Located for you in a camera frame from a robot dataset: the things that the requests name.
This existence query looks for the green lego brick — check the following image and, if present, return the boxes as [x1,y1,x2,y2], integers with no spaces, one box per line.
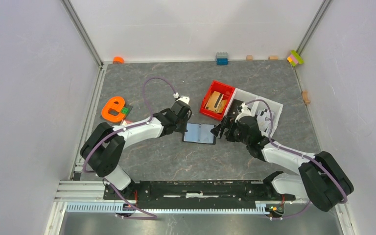
[120,105,133,117]

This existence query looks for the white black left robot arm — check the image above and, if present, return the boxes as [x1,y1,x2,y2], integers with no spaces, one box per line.
[80,96,191,200]

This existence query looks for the orange letter toy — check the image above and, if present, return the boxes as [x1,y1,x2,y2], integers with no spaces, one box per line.
[101,96,126,123]

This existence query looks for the white cards in bin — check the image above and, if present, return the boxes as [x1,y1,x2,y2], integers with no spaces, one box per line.
[256,109,277,133]

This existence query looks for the white plastic bin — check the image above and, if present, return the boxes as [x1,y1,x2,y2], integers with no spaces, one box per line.
[220,88,260,123]
[257,96,283,136]

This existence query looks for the orange round toy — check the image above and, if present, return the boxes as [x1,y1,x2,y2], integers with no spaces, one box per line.
[112,56,124,64]

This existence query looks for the green pink lego stack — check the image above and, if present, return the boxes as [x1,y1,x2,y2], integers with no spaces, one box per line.
[287,50,304,67]

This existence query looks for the pink wooden block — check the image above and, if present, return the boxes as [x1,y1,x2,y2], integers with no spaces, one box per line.
[120,119,133,126]

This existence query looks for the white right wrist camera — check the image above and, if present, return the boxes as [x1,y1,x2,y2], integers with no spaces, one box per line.
[235,103,252,122]

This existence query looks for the blue grey lego block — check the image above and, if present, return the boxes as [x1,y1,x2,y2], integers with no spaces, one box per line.
[215,52,229,66]

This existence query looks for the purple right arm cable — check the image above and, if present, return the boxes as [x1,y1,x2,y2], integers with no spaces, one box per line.
[244,99,348,221]

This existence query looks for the red plastic bin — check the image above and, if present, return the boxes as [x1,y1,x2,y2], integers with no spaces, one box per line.
[199,80,235,121]

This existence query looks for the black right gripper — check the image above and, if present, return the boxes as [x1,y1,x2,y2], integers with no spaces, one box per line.
[211,115,250,145]

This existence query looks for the curved wooden arch block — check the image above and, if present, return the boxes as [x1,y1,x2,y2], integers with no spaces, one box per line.
[302,91,311,105]

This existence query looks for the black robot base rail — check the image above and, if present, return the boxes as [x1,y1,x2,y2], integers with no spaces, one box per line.
[121,180,296,209]

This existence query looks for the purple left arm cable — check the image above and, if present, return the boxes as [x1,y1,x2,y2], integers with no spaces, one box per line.
[82,77,179,174]

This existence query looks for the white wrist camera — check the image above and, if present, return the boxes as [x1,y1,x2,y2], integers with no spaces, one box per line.
[235,103,252,122]
[173,92,190,105]

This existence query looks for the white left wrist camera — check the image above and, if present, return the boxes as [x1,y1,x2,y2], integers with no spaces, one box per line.
[173,92,190,105]

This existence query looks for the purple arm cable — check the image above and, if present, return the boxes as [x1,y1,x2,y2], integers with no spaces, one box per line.
[82,77,179,174]
[244,99,348,221]

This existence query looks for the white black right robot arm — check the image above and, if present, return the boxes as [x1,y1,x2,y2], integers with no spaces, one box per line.
[211,116,354,212]

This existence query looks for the stack of gold credit cards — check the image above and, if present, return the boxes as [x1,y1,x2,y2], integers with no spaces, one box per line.
[205,91,228,114]

